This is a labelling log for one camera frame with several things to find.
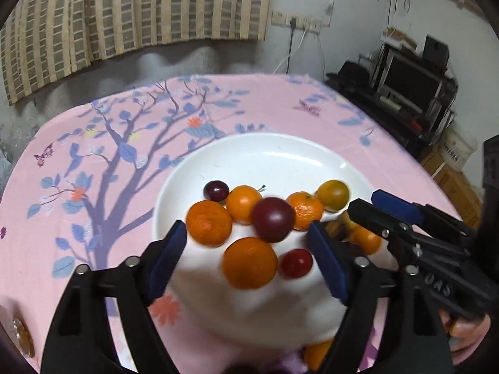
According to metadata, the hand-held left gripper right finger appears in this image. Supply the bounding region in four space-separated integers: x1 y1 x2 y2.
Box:
306 220 455 374

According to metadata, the white cable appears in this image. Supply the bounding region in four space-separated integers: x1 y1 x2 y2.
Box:
273 31 308 74

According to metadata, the yellow-green tomato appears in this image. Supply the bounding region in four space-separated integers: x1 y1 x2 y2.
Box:
316 180 350 212

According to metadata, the large orange mandarin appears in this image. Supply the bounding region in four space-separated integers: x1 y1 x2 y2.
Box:
222 237 279 290

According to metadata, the black desk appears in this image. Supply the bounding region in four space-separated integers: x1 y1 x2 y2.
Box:
325 74 457 156

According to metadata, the pink deer print tablecloth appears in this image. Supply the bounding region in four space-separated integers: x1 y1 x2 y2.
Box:
0 73 474 374

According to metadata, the white socket strip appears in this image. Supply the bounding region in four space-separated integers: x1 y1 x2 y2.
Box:
288 16 322 34

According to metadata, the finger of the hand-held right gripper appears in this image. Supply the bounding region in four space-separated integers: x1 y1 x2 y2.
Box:
371 189 478 242
347 199 429 258

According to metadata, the clear plastic bag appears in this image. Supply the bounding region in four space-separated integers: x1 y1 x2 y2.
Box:
0 125 24 172

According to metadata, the beige checked curtain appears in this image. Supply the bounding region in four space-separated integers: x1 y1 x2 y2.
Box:
0 0 275 106

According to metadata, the small yellowish fruit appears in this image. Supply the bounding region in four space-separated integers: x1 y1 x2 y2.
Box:
331 212 357 242

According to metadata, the person's right hand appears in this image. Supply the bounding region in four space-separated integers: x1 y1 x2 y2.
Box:
438 308 492 364

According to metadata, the black speaker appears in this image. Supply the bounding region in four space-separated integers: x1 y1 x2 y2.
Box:
423 35 450 67

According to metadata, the stack of papers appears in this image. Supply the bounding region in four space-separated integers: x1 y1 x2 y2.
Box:
380 27 418 49

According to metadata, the computer monitor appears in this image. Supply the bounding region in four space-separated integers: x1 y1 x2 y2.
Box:
384 52 445 113

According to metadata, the red cherry tomato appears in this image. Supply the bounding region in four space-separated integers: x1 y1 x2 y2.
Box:
280 248 313 278

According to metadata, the cardboard box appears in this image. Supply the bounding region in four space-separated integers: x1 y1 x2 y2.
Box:
419 152 484 227

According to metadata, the dark purple cherry tomato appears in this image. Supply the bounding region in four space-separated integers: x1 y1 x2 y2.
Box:
203 180 230 203

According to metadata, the large dark purple tomato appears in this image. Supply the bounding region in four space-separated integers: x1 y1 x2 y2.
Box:
251 197 296 243

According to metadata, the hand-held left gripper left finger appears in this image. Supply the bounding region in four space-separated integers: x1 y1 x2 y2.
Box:
41 219 188 374

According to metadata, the white oval plate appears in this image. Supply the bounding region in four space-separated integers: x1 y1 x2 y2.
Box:
155 133 385 345

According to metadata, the small orange tomato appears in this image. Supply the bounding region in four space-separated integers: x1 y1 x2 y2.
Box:
351 224 383 256

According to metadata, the smooth orange tomato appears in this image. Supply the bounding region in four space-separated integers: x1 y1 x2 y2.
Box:
226 185 264 225

